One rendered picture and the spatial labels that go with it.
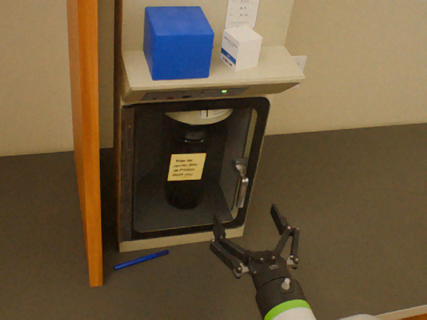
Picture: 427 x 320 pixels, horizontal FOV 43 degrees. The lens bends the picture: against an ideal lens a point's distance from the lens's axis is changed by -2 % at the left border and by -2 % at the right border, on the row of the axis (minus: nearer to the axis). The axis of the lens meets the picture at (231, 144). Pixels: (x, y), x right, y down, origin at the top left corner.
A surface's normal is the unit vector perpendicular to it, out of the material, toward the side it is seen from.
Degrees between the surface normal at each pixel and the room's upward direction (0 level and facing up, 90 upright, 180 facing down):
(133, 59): 0
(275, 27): 90
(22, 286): 0
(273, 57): 0
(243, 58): 90
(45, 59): 90
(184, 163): 90
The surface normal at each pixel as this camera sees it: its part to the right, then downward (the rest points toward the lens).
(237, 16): 0.28, 0.64
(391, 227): 0.14, -0.76
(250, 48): 0.55, 0.58
